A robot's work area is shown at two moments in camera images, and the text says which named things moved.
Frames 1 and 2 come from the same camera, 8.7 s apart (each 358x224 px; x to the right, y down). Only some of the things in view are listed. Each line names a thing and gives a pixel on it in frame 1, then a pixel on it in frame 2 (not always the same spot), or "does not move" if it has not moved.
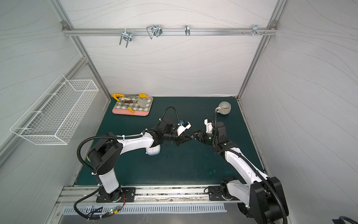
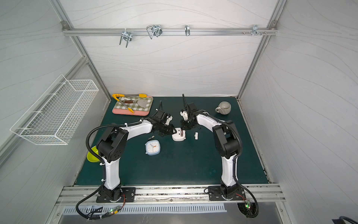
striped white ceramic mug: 224,108 does not move
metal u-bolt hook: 155,30 does not move
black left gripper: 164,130 -> 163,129
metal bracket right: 254,30 does not move
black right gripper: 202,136 -> 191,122
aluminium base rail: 153,195 does not move
